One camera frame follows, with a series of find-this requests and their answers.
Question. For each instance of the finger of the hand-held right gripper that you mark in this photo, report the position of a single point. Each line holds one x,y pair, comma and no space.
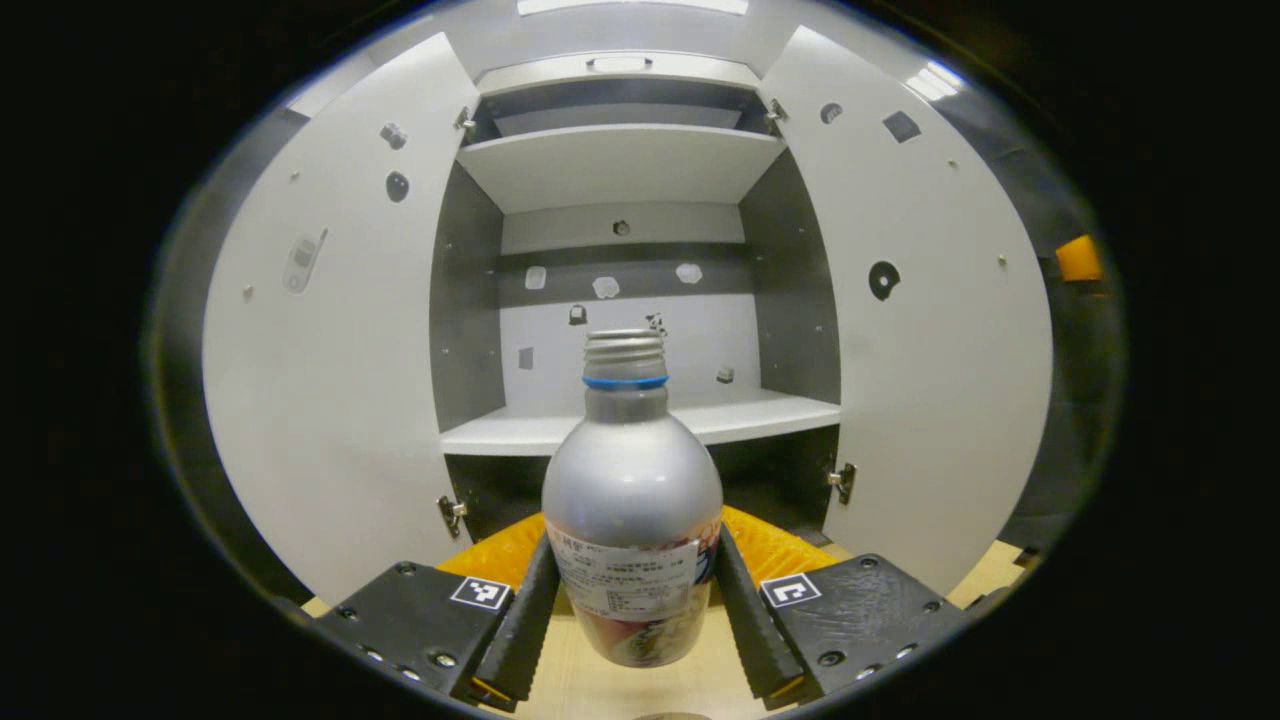
1078,260

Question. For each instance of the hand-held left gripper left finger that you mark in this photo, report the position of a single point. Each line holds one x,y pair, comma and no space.
530,630

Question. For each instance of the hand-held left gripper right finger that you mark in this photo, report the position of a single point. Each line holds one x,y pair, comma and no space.
750,630

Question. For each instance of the silver bottle red label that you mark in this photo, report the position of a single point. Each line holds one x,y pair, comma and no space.
630,480

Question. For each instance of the white cabinet door headphone sticker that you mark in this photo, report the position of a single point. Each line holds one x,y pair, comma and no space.
930,400

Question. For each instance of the metal door hinge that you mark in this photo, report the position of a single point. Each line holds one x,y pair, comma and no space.
776,111
843,483
466,120
451,515

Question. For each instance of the white and grey cabinet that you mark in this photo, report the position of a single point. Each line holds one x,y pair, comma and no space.
620,340

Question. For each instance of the white cabinet shelf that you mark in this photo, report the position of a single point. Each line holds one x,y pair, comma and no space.
620,165

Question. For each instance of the small ceiling light panel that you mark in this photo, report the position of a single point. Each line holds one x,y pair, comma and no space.
935,82

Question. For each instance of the large ceiling light panel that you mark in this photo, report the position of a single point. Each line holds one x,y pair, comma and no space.
630,6

